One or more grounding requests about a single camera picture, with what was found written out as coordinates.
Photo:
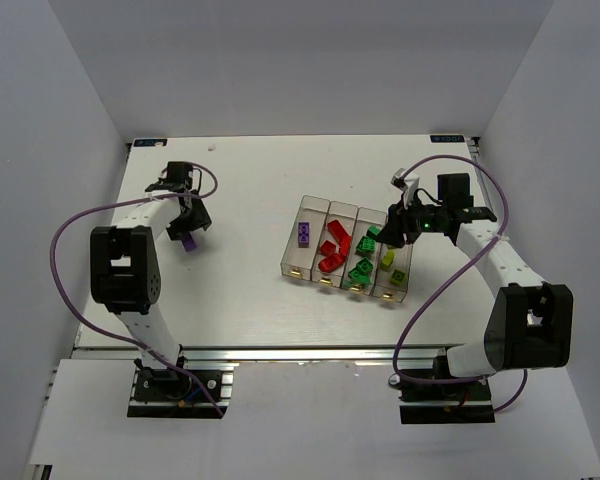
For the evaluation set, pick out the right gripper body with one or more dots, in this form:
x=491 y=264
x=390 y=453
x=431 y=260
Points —
x=401 y=223

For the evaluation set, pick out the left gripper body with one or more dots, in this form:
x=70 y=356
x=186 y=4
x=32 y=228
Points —
x=191 y=226

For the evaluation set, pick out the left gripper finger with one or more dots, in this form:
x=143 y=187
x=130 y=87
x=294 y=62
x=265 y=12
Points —
x=180 y=235
x=201 y=219

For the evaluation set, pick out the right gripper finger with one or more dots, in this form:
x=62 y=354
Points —
x=398 y=239
x=392 y=224

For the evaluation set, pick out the small purple lego brick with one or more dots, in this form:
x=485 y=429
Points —
x=189 y=244

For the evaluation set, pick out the yellow-green lego brick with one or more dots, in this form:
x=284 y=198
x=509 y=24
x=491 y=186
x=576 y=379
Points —
x=398 y=277
x=387 y=260

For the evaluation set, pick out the large red lego brick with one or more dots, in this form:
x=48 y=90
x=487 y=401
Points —
x=343 y=238

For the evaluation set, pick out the small red lego brick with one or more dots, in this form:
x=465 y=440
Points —
x=327 y=248

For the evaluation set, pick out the red rounded lego brick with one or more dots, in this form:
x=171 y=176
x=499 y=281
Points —
x=331 y=263

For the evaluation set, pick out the small green lego brick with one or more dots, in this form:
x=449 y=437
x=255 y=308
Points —
x=365 y=266

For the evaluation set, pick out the tiny green lego brick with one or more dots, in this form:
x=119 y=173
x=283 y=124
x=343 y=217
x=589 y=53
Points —
x=354 y=287

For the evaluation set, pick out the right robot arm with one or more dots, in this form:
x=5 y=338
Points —
x=530 y=324

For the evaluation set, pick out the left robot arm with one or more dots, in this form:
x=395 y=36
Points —
x=124 y=269

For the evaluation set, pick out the clear bin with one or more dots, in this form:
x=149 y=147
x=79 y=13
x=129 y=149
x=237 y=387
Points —
x=330 y=277
x=382 y=288
x=297 y=263
x=356 y=222

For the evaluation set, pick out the left blue label sticker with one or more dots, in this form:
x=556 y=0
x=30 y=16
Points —
x=149 y=142

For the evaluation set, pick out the blue label sticker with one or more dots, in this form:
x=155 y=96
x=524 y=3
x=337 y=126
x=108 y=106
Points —
x=447 y=138
x=149 y=142

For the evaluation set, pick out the right blue label sticker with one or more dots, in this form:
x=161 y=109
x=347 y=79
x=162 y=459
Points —
x=447 y=138

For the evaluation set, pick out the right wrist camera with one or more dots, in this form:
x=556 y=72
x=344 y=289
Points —
x=407 y=183

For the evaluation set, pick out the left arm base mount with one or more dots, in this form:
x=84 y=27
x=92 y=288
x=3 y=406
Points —
x=166 y=394

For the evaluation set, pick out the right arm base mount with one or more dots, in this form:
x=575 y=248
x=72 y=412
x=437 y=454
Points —
x=467 y=403

